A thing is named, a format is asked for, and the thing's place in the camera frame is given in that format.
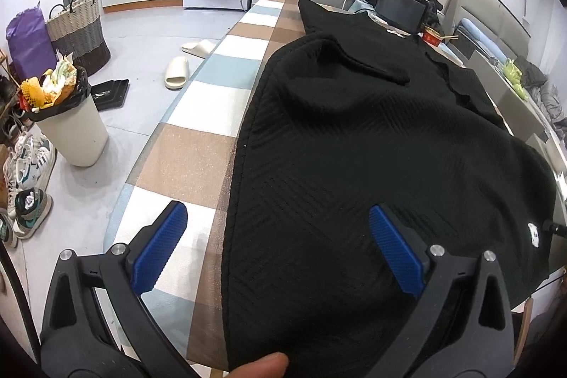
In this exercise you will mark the light blue bedding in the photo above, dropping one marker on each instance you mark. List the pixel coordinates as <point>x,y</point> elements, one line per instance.
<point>480,39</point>

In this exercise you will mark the black laptop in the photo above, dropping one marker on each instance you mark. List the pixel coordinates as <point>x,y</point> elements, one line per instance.
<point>401,8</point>

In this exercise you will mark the beige slipper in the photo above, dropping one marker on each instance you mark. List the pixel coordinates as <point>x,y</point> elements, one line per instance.
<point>177,72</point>
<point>199,49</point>

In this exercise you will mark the yellow-green object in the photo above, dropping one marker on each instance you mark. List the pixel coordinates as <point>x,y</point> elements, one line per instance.
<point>514,74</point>

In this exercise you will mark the black tray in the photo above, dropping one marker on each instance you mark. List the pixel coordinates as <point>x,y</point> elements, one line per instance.
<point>110,94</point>

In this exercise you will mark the person's left hand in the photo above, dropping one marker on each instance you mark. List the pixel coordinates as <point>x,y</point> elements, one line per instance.
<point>261,365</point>

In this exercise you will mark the white trash bin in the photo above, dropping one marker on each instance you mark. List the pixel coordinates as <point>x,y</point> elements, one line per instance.
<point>75,130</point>

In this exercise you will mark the purple bag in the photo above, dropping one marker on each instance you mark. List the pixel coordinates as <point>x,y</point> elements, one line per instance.
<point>29,46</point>

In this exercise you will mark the dark grey clothes pile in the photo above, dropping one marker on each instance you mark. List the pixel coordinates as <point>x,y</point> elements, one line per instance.
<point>545,94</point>

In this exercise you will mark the wooden chopsticks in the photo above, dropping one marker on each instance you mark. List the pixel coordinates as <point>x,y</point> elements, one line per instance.
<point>447,38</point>

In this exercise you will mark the woven laundry basket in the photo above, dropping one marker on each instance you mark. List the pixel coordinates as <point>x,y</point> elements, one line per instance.
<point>75,32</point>

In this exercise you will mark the red bowl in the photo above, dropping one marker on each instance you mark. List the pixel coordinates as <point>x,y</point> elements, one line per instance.
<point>432,38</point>

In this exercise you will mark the black knit sweater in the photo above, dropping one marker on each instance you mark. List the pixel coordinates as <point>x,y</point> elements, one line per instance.
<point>354,161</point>

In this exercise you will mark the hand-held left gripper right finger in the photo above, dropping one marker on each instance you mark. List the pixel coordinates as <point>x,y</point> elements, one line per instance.
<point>396,249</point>

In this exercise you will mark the checkered tablecloth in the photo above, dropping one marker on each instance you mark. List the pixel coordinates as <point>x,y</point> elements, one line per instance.
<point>199,125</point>

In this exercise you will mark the shoe rack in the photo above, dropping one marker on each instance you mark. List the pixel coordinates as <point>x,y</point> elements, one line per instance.
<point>6,94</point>

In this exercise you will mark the white green sneaker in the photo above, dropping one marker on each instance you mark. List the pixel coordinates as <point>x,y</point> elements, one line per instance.
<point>31,163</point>
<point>31,212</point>

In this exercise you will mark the yellow foam net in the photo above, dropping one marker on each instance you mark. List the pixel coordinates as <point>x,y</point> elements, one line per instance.
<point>33,94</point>

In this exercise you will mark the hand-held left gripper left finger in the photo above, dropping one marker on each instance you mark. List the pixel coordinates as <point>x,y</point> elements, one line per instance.
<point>161,240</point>

